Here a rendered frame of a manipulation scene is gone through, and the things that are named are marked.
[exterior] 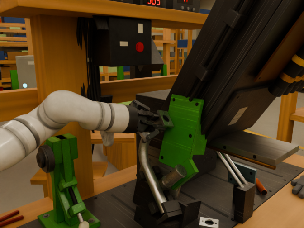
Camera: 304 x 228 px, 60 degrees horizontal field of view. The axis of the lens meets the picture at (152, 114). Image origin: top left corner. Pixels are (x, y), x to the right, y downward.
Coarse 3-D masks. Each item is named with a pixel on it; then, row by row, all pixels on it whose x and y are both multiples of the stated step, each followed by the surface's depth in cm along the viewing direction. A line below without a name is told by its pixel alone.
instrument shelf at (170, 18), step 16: (0, 0) 70; (16, 0) 60; (32, 0) 62; (48, 0) 65; (64, 0) 67; (80, 0) 70; (96, 0) 73; (16, 16) 80; (64, 16) 80; (80, 16) 80; (128, 16) 81; (144, 16) 85; (160, 16) 89; (176, 16) 94; (192, 16) 100
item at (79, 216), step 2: (78, 214) 71; (80, 214) 71; (78, 216) 71; (80, 216) 71; (78, 218) 71; (80, 218) 70; (82, 218) 71; (80, 220) 70; (82, 220) 70; (80, 222) 70; (82, 222) 70; (84, 222) 70; (86, 222) 70; (80, 224) 69; (82, 224) 69; (84, 224) 69; (86, 224) 70; (88, 224) 70; (80, 226) 69; (82, 226) 69; (84, 226) 69; (86, 226) 69; (88, 226) 70
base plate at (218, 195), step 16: (240, 160) 123; (208, 176) 107; (224, 176) 107; (256, 176) 107; (272, 176) 107; (288, 176) 107; (112, 192) 95; (128, 192) 95; (192, 192) 95; (208, 192) 95; (224, 192) 95; (256, 192) 95; (272, 192) 95; (96, 208) 86; (112, 208) 86; (128, 208) 86; (208, 208) 86; (224, 208) 86; (256, 208) 86; (32, 224) 78; (112, 224) 78; (128, 224) 78; (192, 224) 78; (208, 224) 78; (224, 224) 78
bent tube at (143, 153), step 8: (160, 112) 77; (160, 120) 76; (168, 120) 78; (144, 144) 81; (144, 152) 81; (144, 160) 81; (144, 168) 80; (152, 176) 78; (152, 184) 77; (152, 192) 76; (160, 192) 75; (160, 200) 74; (160, 208) 73
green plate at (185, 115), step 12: (180, 96) 77; (180, 108) 76; (192, 108) 73; (180, 120) 76; (192, 120) 73; (168, 132) 79; (180, 132) 75; (192, 132) 72; (168, 144) 78; (180, 144) 75; (192, 144) 72; (204, 144) 78; (168, 156) 78; (180, 156) 74; (192, 156) 73
